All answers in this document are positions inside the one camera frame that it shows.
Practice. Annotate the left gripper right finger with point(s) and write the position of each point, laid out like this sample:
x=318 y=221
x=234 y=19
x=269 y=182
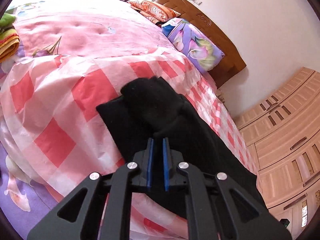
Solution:
x=217 y=207

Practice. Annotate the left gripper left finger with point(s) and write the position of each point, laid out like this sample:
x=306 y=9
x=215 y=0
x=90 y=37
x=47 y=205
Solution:
x=100 y=206

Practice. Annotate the black pants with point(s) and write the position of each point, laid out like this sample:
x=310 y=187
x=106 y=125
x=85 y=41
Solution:
x=150 y=108

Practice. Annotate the light wooden wardrobe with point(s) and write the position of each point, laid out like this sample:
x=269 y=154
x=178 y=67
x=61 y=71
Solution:
x=282 y=135

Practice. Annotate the pink checkered bed sheet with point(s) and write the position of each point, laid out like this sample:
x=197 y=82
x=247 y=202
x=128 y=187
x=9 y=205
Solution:
x=67 y=64

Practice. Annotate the wooden headboard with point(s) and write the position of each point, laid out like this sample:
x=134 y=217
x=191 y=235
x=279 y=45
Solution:
x=232 y=63

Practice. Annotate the purple floral folded quilt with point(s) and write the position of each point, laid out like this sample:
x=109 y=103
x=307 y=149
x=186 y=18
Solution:
x=191 y=42

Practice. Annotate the folded colourful blanket stack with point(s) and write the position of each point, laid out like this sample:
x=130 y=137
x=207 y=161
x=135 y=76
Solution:
x=9 y=38

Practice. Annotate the orange floral pillow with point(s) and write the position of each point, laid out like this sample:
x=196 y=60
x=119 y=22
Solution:
x=153 y=11

